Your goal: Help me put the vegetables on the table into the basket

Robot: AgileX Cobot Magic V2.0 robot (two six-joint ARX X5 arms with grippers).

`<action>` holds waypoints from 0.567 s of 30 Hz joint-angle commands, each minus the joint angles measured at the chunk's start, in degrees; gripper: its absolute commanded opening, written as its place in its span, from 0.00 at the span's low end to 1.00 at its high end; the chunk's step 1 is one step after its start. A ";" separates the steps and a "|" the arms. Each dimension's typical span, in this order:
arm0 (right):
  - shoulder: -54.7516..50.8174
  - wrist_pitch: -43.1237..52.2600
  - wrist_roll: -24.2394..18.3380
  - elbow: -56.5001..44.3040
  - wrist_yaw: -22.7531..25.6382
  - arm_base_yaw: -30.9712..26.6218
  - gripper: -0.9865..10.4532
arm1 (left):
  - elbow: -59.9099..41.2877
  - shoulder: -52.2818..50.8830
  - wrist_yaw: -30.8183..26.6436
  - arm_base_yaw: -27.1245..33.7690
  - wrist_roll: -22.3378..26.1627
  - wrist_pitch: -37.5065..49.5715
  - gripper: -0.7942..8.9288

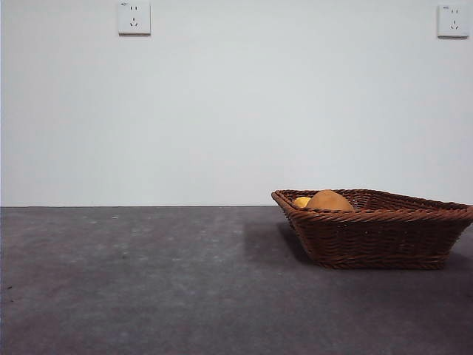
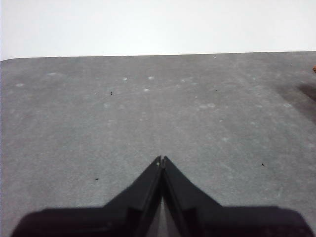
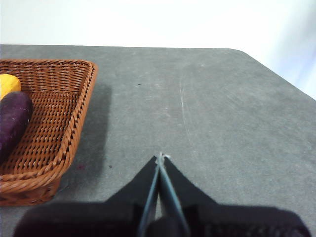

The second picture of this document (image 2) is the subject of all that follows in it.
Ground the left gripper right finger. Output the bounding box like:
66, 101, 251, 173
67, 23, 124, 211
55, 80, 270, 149
162, 156, 315, 237

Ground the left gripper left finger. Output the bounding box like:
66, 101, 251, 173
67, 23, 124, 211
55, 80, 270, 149
11, 155, 162, 237

